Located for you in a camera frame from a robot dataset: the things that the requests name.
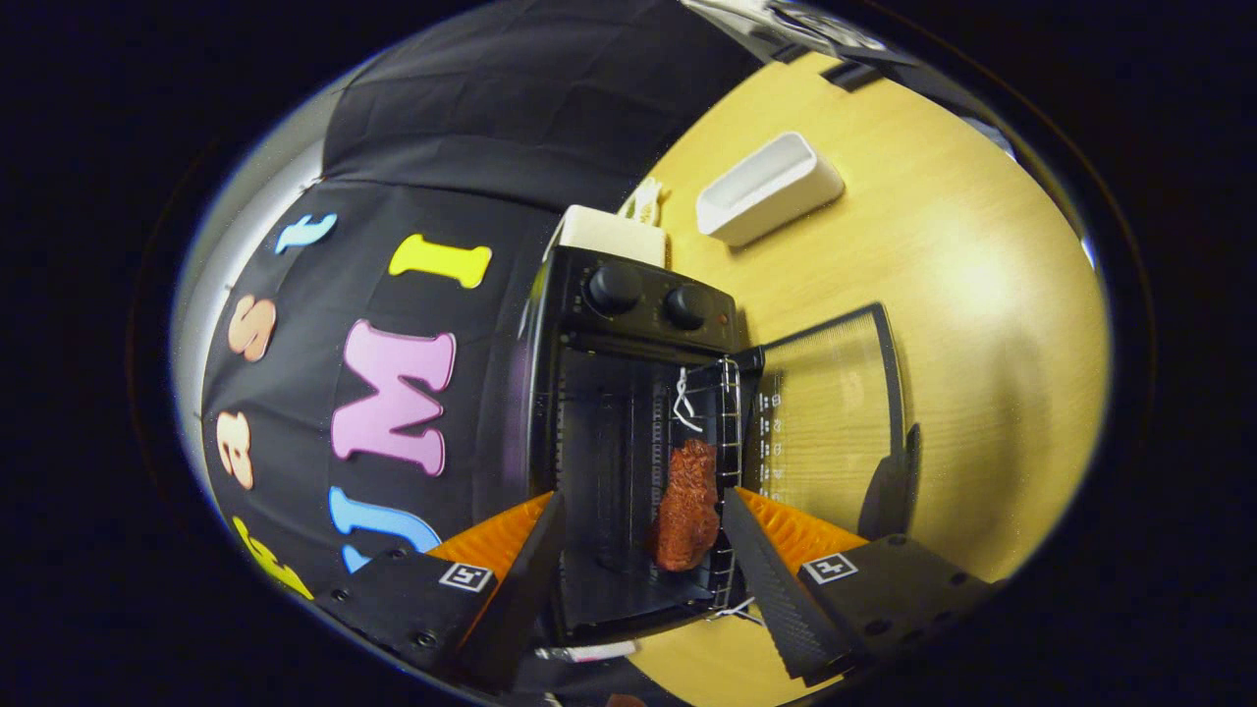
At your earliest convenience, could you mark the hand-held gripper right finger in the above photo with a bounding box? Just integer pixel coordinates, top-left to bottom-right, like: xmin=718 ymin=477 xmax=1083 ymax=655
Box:
xmin=722 ymin=487 xmax=998 ymax=688

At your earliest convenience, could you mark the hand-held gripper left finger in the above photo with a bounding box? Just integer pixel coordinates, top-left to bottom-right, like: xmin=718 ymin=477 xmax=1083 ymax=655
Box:
xmin=312 ymin=489 xmax=568 ymax=693

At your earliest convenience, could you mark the brown fried chicken piece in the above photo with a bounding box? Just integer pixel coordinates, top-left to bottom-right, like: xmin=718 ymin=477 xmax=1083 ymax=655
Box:
xmin=650 ymin=438 xmax=721 ymax=573

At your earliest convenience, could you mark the black toaster oven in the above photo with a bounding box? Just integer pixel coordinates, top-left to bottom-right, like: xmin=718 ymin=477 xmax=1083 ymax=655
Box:
xmin=516 ymin=244 xmax=924 ymax=664

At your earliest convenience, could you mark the metal oven rack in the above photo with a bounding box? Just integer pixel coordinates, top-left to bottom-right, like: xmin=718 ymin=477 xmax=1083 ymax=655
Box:
xmin=712 ymin=355 xmax=742 ymax=610

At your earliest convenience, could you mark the cream white toaster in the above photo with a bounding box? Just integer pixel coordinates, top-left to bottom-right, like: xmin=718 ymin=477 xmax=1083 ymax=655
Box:
xmin=545 ymin=204 xmax=669 ymax=268

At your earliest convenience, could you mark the white rectangular tray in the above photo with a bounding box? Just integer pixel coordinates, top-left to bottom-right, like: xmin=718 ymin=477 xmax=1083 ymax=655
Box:
xmin=695 ymin=131 xmax=847 ymax=248

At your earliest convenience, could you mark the white divided snack dish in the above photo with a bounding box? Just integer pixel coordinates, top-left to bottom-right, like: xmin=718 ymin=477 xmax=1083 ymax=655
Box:
xmin=621 ymin=177 xmax=667 ymax=229

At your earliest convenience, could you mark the black backdrop cloth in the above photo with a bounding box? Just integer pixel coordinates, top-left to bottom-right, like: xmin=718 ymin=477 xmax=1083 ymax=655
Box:
xmin=196 ymin=0 xmax=767 ymax=600

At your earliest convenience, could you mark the white panel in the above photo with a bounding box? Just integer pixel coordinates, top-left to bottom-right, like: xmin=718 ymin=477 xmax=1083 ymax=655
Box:
xmin=683 ymin=0 xmax=919 ymax=68

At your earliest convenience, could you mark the white string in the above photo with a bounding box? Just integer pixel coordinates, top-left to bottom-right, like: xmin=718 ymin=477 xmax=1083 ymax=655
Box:
xmin=671 ymin=366 xmax=704 ymax=434

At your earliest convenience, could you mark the black table bracket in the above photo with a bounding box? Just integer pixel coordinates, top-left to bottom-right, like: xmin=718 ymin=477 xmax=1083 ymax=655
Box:
xmin=820 ymin=59 xmax=890 ymax=94

